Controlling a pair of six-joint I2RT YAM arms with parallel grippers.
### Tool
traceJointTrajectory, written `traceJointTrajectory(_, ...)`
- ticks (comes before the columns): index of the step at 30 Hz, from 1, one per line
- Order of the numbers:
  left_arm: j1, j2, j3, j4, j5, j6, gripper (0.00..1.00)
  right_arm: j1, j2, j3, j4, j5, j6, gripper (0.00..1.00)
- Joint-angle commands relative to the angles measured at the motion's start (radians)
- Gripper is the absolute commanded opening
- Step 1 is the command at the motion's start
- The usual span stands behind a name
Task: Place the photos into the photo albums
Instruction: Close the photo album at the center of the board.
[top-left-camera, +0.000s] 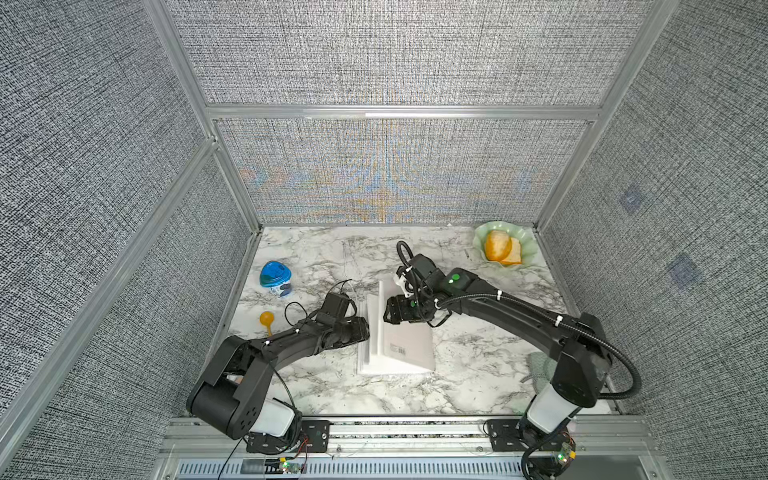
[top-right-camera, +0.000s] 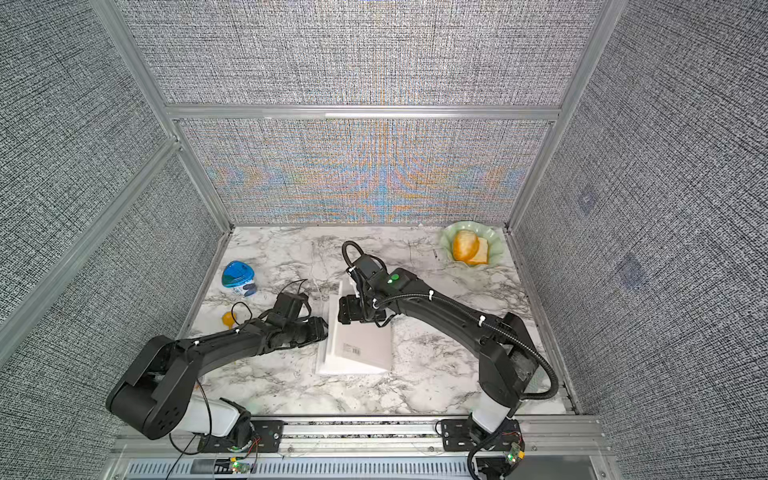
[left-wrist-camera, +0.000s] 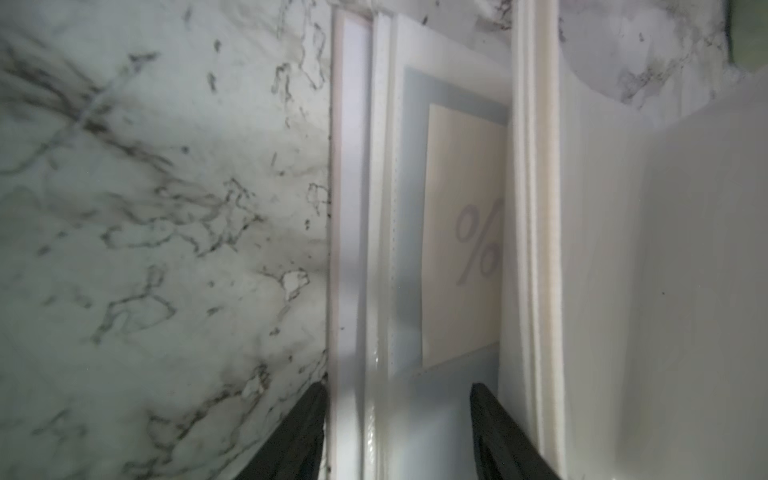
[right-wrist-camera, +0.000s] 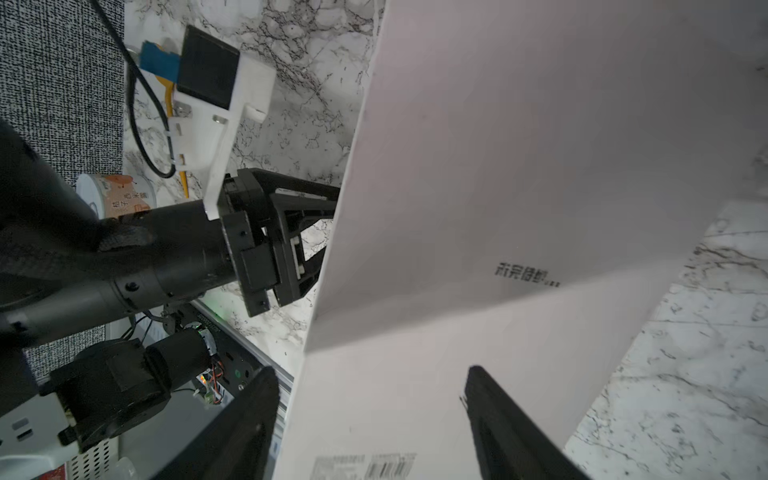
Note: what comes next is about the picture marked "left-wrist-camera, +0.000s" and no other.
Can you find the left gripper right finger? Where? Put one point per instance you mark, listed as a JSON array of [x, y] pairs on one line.
[[502, 451]]

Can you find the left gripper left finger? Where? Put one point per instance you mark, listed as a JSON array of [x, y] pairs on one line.
[[294, 450]]

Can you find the blue card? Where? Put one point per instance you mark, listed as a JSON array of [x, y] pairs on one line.
[[427, 418]]

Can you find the white photo album book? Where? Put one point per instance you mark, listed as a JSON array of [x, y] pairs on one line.
[[633, 329]]

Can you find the white card grey print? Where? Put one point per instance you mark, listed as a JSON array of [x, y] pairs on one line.
[[462, 248]]

